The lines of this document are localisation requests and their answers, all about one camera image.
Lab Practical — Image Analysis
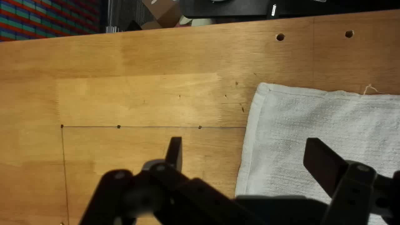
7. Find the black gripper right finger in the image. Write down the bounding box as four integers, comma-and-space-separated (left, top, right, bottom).
302, 138, 400, 225

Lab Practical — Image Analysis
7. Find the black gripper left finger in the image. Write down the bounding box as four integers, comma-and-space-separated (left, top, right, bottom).
79, 136, 267, 225

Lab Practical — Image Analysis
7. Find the white terry cloth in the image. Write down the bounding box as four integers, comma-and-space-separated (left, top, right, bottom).
234, 81, 400, 225

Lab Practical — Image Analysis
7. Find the small brown cardboard box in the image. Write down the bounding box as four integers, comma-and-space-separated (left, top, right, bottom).
139, 0, 182, 30

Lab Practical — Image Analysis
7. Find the black desk top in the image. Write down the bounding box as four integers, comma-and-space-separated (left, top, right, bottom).
179, 0, 400, 19

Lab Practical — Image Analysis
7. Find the colourful striped carpet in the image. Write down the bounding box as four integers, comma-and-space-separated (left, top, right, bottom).
0, 0, 104, 43

